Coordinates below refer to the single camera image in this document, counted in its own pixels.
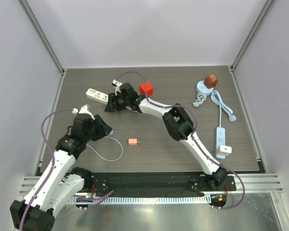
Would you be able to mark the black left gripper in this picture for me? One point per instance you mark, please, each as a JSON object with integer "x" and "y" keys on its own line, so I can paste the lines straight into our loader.
{"x": 103, "y": 129}

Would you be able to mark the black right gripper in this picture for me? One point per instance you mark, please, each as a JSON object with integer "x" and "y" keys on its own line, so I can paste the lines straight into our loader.
{"x": 113, "y": 102}

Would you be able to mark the white power strip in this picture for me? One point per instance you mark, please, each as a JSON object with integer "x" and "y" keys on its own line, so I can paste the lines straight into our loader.
{"x": 97, "y": 96}

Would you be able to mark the pink plug adapter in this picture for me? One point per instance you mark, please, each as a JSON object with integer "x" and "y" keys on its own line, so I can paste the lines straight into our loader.
{"x": 133, "y": 142}

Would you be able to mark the orange-red cube socket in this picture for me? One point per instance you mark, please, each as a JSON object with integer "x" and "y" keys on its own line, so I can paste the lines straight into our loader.
{"x": 146, "y": 89}

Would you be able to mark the light blue power strip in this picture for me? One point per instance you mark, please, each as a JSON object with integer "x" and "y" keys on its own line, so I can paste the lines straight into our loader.
{"x": 220, "y": 140}

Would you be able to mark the white cube charger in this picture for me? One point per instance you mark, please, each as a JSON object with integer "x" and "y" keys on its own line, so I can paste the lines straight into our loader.
{"x": 224, "y": 151}

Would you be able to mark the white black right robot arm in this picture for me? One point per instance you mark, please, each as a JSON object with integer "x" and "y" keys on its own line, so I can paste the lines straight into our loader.
{"x": 178, "y": 124}

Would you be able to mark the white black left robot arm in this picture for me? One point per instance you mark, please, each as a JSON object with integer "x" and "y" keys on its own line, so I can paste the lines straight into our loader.
{"x": 60, "y": 181}

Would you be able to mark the round light blue socket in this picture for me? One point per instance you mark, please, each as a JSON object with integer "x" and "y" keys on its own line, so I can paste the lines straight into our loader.
{"x": 201, "y": 88}

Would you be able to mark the dark red cube adapter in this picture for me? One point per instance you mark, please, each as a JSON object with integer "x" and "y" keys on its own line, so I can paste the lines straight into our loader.
{"x": 210, "y": 81}

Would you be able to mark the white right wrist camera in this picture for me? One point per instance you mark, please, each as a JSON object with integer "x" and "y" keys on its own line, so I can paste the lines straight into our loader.
{"x": 116, "y": 85}

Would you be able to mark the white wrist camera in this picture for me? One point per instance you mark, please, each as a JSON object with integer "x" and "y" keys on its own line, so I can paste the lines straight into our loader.
{"x": 116, "y": 85}
{"x": 85, "y": 109}

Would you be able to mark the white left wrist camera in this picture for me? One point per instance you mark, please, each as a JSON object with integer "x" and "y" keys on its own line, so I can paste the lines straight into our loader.
{"x": 85, "y": 109}

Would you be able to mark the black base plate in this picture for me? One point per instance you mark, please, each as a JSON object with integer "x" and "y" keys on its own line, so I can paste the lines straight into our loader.
{"x": 155, "y": 184}

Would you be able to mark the white slotted cable duct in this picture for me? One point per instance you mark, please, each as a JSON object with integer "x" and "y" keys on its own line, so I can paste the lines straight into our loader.
{"x": 206, "y": 199}

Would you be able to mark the aluminium frame post left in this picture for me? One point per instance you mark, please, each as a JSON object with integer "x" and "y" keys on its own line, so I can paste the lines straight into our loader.
{"x": 33, "y": 20}

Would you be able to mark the aluminium frame post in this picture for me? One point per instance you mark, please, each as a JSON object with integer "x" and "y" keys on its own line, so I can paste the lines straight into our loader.
{"x": 33, "y": 20}
{"x": 268, "y": 4}

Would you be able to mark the aluminium rail front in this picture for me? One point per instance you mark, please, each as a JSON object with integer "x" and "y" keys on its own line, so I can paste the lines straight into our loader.
{"x": 254, "y": 183}

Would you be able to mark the aluminium frame post right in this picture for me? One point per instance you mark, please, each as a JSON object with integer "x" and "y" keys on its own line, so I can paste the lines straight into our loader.
{"x": 268, "y": 4}

